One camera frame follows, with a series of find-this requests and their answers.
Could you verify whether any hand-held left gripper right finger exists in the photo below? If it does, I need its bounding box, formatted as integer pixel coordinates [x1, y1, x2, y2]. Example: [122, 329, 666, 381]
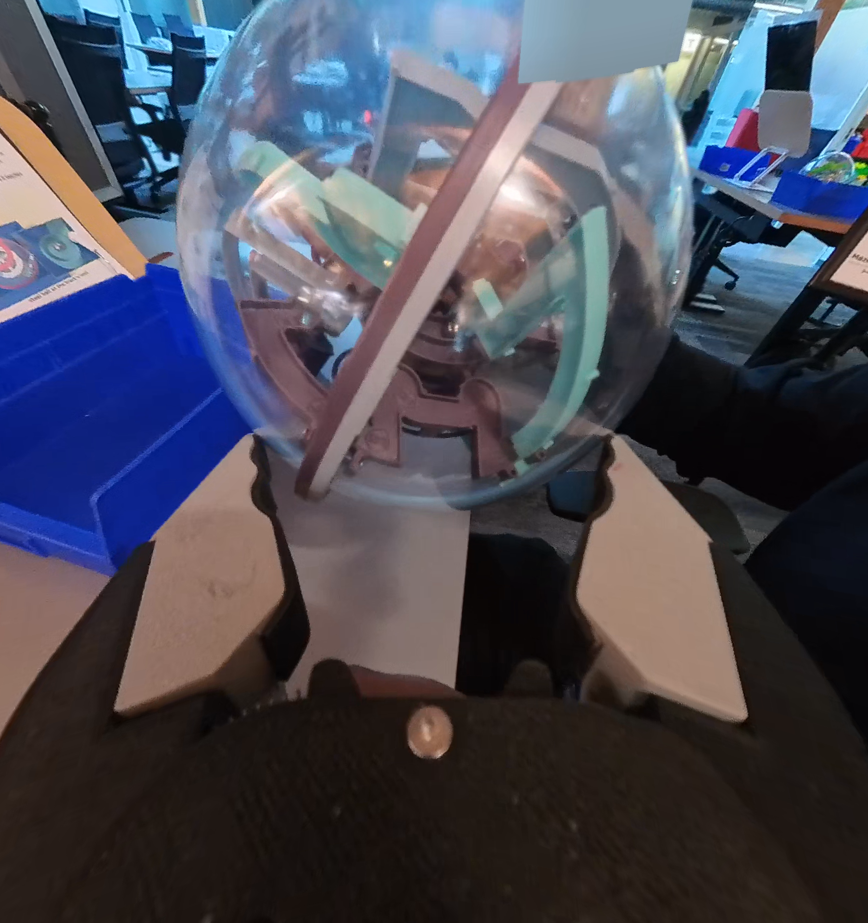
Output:
[571, 436, 751, 724]

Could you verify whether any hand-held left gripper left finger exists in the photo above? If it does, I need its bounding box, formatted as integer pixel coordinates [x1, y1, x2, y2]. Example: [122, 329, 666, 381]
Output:
[113, 435, 311, 716]

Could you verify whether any clear plastic maze ball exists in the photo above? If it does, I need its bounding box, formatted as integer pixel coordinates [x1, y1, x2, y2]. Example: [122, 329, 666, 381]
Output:
[800, 151, 856, 181]
[176, 0, 694, 506]

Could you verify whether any person's right forearm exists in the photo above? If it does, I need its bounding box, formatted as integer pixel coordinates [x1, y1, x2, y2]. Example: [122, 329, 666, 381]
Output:
[614, 335, 868, 509]

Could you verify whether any person's left hand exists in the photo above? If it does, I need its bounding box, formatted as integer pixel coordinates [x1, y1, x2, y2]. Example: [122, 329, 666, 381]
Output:
[351, 663, 464, 699]

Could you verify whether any person's black clothing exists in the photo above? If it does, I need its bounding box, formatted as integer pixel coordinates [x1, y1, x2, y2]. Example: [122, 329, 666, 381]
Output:
[455, 469, 868, 830]

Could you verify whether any large blue plastic bin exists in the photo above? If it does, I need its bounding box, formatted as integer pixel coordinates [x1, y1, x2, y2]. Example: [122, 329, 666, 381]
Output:
[0, 263, 262, 578]

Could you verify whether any printed instruction sheet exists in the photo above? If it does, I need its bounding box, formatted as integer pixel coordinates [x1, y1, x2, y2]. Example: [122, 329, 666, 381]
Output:
[0, 97, 135, 336]

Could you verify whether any framed marker sign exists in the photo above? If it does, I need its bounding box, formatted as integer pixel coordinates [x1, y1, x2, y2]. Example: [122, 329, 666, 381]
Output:
[809, 169, 868, 312]

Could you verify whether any white office desk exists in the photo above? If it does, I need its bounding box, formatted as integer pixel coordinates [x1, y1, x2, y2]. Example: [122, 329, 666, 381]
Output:
[693, 169, 856, 235]

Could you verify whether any small blue storage bin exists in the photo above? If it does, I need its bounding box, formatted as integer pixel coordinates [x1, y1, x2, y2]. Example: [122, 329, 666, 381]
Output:
[699, 144, 763, 177]
[771, 169, 868, 221]

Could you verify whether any clear acrylic stand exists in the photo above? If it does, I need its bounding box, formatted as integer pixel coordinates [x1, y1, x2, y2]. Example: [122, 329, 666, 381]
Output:
[733, 146, 792, 190]

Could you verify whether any brown cardboard board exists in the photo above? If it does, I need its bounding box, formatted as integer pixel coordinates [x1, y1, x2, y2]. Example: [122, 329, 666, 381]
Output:
[0, 83, 150, 282]

